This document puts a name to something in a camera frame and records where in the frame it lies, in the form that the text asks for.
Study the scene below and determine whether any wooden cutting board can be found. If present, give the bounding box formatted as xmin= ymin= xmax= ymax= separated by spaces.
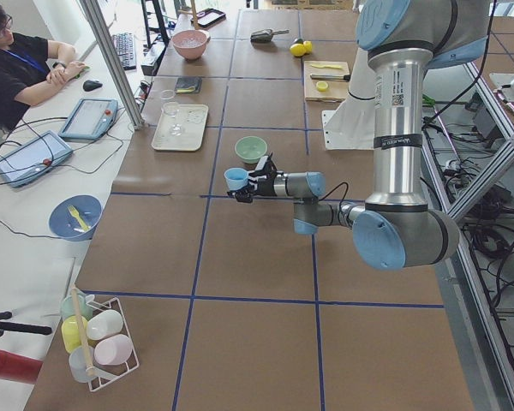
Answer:
xmin=303 ymin=61 xmax=350 ymax=102

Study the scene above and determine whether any wooden rack handle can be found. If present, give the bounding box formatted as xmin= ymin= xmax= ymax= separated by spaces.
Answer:
xmin=70 ymin=287 xmax=97 ymax=378

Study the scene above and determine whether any far teach pendant tablet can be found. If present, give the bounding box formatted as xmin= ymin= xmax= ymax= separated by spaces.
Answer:
xmin=58 ymin=98 xmax=118 ymax=140

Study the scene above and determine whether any black keyboard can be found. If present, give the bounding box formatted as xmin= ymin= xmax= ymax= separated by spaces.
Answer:
xmin=111 ymin=33 xmax=137 ymax=70

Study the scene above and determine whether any white cup in rack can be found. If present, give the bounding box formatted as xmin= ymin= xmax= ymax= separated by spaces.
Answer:
xmin=86 ymin=309 xmax=123 ymax=341

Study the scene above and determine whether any clear wine glass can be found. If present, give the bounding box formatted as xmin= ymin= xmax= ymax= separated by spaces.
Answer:
xmin=162 ymin=101 xmax=184 ymax=136

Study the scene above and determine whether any blue bowl with fork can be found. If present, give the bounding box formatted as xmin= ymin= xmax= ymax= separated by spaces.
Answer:
xmin=48 ymin=195 xmax=103 ymax=241

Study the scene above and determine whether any white wire cup rack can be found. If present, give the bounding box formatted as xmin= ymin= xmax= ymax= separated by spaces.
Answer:
xmin=63 ymin=293 xmax=140 ymax=392

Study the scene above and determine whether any light blue plastic cup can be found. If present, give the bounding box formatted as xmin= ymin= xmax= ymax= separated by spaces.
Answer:
xmin=224 ymin=167 xmax=248 ymax=191

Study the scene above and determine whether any cream bear tray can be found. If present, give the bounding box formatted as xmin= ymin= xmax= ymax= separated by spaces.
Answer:
xmin=151 ymin=102 xmax=208 ymax=152

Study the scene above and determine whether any black tripod handle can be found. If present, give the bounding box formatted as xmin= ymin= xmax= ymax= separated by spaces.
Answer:
xmin=0 ymin=311 xmax=52 ymax=337

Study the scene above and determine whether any half lemon slice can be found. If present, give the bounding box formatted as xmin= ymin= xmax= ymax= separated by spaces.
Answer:
xmin=315 ymin=80 xmax=329 ymax=92

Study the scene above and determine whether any teach pendant tablet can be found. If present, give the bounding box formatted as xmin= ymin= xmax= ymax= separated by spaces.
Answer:
xmin=0 ymin=131 xmax=73 ymax=188
xmin=58 ymin=98 xmax=118 ymax=140

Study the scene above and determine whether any yellow cup in rack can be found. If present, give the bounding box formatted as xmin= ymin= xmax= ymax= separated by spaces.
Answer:
xmin=61 ymin=315 xmax=81 ymax=354

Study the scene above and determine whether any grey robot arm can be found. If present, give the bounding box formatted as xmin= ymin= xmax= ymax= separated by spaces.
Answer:
xmin=228 ymin=1 xmax=490 ymax=270

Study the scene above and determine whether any steel ice scoop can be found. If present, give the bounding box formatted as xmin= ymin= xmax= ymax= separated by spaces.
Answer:
xmin=250 ymin=29 xmax=290 ymax=44

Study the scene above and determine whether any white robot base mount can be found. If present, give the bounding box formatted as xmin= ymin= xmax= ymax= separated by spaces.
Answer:
xmin=322 ymin=48 xmax=375 ymax=150

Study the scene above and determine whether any black computer mouse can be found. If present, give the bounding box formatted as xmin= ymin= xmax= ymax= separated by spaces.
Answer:
xmin=82 ymin=80 xmax=103 ymax=92

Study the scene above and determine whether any grey yellow folded cloth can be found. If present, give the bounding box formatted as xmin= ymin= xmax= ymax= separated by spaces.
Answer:
xmin=175 ymin=76 xmax=202 ymax=94

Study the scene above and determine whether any yellow plastic knife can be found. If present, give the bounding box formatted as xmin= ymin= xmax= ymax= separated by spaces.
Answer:
xmin=309 ymin=63 xmax=344 ymax=70

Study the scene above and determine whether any light green bowl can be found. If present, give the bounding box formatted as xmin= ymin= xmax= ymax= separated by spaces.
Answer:
xmin=234 ymin=135 xmax=268 ymax=164

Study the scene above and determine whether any yellow plastic fork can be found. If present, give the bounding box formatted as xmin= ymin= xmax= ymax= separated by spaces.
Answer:
xmin=67 ymin=205 xmax=90 ymax=232

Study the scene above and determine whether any pink bowl of ice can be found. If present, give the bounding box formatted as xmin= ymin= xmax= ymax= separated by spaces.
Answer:
xmin=171 ymin=30 xmax=211 ymax=61

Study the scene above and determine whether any yellow lemon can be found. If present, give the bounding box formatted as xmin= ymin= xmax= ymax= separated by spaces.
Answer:
xmin=302 ymin=40 xmax=313 ymax=54
xmin=290 ymin=43 xmax=307 ymax=57

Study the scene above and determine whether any small glass dish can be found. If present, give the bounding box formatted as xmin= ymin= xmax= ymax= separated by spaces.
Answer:
xmin=160 ymin=89 xmax=176 ymax=100

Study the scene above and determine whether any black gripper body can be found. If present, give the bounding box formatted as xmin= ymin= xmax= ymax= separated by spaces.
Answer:
xmin=249 ymin=155 xmax=278 ymax=197

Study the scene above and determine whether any yellow lemon front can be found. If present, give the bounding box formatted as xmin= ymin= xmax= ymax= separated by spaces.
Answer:
xmin=290 ymin=43 xmax=307 ymax=57

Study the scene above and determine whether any aluminium frame post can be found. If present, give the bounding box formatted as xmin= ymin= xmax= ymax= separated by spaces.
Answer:
xmin=80 ymin=0 xmax=145 ymax=130

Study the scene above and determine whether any pink cup in rack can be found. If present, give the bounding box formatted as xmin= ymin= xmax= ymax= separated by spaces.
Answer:
xmin=94 ymin=334 xmax=134 ymax=366

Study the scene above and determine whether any green cup in rack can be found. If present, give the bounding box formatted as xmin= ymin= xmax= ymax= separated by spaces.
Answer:
xmin=60 ymin=290 xmax=94 ymax=320

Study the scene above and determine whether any grey cup in rack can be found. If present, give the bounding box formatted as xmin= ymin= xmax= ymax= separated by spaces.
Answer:
xmin=69 ymin=346 xmax=95 ymax=383

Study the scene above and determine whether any near teach pendant tablet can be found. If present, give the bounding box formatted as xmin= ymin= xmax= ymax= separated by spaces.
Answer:
xmin=0 ymin=131 xmax=73 ymax=188

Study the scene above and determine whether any red cylinder bottle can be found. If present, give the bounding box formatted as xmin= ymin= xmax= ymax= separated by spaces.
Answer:
xmin=0 ymin=349 xmax=43 ymax=384

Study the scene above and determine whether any yellow lemon back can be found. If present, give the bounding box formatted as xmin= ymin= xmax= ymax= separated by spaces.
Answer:
xmin=302 ymin=40 xmax=313 ymax=54

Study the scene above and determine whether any seated person black shirt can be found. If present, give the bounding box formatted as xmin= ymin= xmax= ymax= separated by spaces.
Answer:
xmin=0 ymin=4 xmax=86 ymax=131

